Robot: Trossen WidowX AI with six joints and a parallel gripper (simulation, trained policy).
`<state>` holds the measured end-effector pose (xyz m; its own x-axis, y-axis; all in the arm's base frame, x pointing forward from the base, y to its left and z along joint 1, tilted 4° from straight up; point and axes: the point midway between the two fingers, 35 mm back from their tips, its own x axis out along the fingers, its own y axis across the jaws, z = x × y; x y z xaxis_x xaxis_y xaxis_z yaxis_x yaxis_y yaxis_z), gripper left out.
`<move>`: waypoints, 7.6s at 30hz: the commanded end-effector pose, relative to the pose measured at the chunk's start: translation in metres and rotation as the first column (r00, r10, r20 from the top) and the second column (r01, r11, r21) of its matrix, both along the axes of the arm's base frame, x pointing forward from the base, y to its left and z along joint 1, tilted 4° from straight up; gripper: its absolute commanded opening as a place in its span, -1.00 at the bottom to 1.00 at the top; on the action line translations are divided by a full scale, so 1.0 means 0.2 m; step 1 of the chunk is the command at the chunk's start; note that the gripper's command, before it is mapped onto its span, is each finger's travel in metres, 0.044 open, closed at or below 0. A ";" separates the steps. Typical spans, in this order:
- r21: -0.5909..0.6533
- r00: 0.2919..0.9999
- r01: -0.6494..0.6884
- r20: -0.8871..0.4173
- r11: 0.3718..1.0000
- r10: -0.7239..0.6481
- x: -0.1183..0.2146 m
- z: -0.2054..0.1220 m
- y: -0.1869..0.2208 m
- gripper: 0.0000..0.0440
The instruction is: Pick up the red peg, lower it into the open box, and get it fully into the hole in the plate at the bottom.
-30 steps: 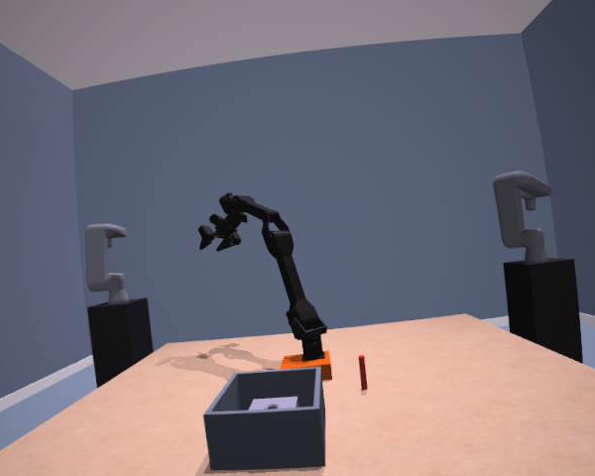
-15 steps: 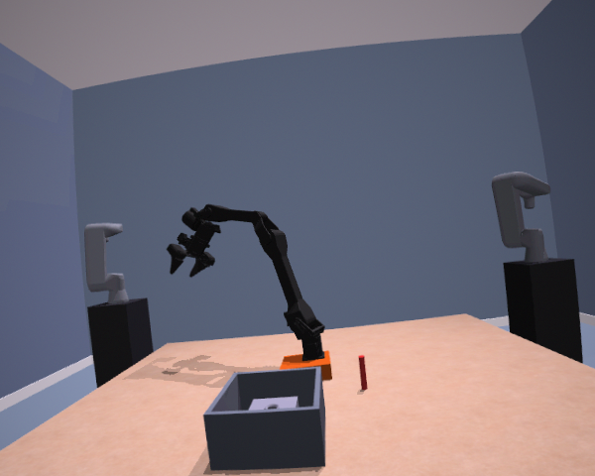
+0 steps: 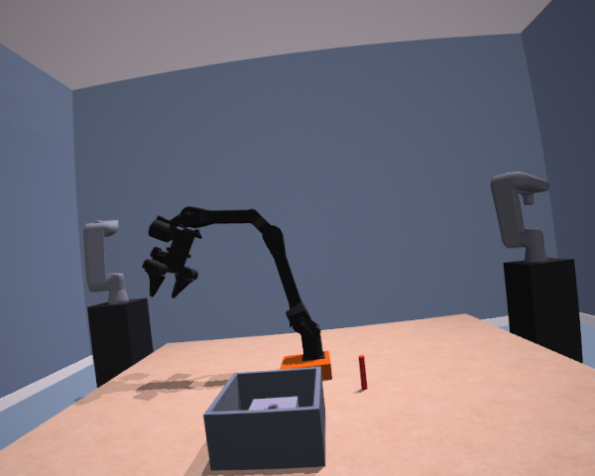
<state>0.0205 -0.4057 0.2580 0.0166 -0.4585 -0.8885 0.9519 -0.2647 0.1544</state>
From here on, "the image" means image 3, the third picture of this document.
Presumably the red peg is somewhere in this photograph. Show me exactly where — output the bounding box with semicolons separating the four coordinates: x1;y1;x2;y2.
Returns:
359;356;368;390

